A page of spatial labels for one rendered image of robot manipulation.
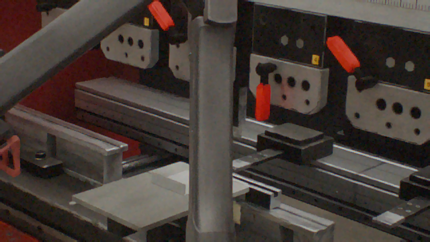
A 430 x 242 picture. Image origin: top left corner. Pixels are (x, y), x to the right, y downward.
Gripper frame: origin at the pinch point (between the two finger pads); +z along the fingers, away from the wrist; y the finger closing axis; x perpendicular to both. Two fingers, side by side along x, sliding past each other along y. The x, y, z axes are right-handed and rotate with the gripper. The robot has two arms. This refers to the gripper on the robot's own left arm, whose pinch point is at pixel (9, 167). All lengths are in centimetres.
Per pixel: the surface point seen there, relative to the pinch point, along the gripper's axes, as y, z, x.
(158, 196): -27.1, 7.1, -14.7
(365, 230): 101, 181, -136
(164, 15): -15.5, -15.6, -34.9
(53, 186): 15.3, 17.7, -8.1
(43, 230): 10.6, 22.3, -0.7
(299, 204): 139, 177, -129
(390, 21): -58, -15, -48
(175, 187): -27.0, 7.7, -18.3
